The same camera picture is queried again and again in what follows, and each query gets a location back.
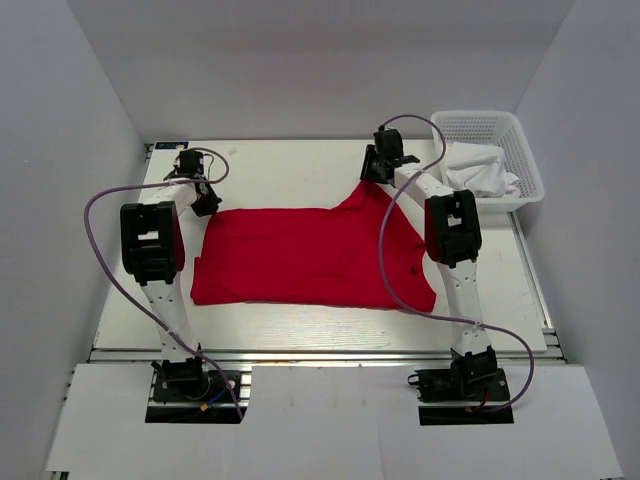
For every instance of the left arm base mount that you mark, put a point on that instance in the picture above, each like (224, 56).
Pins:
(189, 394)

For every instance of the white plastic basket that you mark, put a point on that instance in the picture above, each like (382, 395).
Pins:
(499, 129)

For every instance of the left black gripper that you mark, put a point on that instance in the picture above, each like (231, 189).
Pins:
(209, 208)

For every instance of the aluminium table rail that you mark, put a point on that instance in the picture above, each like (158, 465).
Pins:
(148, 356)

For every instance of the blue label sticker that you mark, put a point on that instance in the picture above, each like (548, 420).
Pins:
(170, 145)

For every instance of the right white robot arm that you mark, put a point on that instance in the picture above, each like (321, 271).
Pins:
(453, 241)

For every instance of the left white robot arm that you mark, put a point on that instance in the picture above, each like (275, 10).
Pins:
(153, 252)

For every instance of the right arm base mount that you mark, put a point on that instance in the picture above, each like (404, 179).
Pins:
(443, 401)

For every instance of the white crumpled t shirt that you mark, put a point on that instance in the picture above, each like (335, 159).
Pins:
(480, 169)

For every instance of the red t shirt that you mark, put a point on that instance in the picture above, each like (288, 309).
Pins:
(362, 253)

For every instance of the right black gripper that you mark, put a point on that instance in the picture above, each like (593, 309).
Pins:
(368, 172)

